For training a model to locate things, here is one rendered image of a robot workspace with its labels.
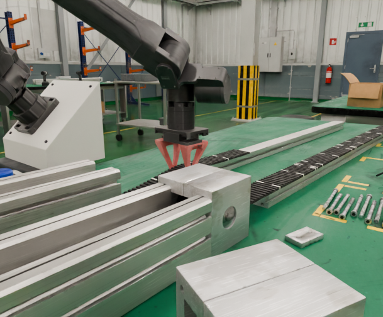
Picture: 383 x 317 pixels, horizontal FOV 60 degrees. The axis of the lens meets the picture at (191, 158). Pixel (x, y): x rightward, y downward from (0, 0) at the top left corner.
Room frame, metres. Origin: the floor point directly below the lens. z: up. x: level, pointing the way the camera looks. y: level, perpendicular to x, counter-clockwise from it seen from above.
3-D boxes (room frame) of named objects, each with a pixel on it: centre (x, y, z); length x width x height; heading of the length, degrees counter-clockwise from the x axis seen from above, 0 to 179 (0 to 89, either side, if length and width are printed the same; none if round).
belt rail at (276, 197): (0.92, -0.45, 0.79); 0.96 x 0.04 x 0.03; 138
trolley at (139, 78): (4.83, 0.54, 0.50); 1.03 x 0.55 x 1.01; 59
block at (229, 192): (0.46, -0.01, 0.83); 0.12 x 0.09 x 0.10; 48
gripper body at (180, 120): (0.69, 0.02, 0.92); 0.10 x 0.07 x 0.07; 48
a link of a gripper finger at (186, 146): (0.68, 0.01, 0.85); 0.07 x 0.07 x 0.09; 48
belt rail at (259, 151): (1.05, -0.31, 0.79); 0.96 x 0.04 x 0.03; 138
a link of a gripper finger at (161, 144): (0.70, 0.03, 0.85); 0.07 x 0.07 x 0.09; 48
